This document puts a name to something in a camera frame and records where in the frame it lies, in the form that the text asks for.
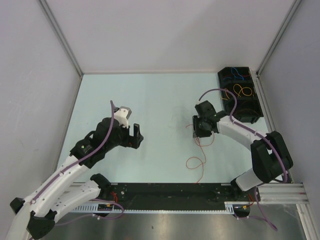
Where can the aluminium frame post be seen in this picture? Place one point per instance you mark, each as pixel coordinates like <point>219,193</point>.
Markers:
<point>278,36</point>
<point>57,30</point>

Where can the left aluminium frame post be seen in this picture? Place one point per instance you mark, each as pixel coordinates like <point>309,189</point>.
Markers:
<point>57,30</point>

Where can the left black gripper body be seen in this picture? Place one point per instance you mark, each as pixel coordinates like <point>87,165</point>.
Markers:
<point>123,138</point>

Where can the right aluminium frame post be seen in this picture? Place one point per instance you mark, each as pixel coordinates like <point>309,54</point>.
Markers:
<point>278,36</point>

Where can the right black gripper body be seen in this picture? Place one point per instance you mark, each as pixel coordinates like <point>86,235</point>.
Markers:
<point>199,128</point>

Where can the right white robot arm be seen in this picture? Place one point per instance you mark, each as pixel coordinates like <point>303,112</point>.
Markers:
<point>270,156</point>

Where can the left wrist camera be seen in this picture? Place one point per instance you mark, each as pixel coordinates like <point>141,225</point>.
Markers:
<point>122,115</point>

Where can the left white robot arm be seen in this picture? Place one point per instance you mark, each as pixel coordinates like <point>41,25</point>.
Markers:
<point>37,213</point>

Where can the white slotted cable duct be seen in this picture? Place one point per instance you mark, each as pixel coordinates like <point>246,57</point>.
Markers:
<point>92,208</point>

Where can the black compartment bin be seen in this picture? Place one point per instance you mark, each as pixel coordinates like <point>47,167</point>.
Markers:
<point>237,84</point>

